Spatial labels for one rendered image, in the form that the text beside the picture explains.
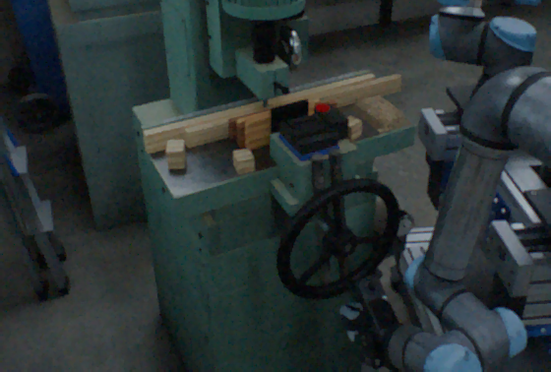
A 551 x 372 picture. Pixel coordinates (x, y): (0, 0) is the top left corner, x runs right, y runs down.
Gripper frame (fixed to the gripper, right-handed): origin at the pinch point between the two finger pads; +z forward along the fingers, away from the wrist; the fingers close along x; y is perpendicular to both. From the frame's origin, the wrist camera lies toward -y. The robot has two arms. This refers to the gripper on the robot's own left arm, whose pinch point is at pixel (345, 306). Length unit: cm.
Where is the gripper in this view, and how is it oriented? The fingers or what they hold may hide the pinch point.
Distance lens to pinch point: 134.5
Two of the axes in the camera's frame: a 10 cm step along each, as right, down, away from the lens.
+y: 2.3, 9.7, 0.6
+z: -4.0, 0.4, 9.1
